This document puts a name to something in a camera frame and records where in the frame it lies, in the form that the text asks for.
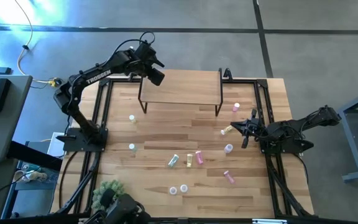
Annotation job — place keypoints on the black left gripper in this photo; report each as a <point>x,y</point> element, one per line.
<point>146,57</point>

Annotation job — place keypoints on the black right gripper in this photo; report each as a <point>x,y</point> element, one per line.
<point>255,129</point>

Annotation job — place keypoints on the yellow vial white cap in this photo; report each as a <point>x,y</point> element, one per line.
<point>189,160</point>
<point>132,118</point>
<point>226,129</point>

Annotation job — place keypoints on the pink vial white cap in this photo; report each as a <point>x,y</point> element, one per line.
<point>199,157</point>
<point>235,107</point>
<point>228,176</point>

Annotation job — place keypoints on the clear wide pill bottle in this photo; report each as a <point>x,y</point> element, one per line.
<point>228,148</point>

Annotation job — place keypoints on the teal vial white cap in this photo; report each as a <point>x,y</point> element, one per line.
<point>173,160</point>
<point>132,147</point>

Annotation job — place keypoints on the clear bottle colourful pills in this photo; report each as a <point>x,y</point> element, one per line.
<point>183,188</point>

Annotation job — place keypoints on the clear bottle pink pills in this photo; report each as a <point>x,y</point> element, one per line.
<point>173,190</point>

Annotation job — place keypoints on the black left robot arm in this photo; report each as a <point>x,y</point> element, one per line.
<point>98,76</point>

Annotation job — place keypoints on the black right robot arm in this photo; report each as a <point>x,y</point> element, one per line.
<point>291,129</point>

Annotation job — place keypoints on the wooden shelf black legs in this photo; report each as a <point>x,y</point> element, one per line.
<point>182,93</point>

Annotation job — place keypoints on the green artificial plant white pot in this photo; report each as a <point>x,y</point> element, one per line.
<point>113,186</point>

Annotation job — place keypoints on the white box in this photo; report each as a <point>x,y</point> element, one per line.
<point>54,147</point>

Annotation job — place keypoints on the black beam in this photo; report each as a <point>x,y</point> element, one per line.
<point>33,155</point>

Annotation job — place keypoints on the teal can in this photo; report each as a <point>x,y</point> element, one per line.
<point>30,167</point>

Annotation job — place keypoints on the blue utility cart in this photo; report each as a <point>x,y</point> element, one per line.
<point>30,202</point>

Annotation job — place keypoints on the black metal table frame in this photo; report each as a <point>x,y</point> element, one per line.
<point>121,81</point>

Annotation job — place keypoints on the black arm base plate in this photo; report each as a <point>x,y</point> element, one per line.
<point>303,146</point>
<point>73,144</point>

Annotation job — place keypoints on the silver bracket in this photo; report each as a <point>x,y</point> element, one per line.
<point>269,221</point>

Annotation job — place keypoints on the grey metal cart frame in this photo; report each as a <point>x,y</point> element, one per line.
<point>357,175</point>

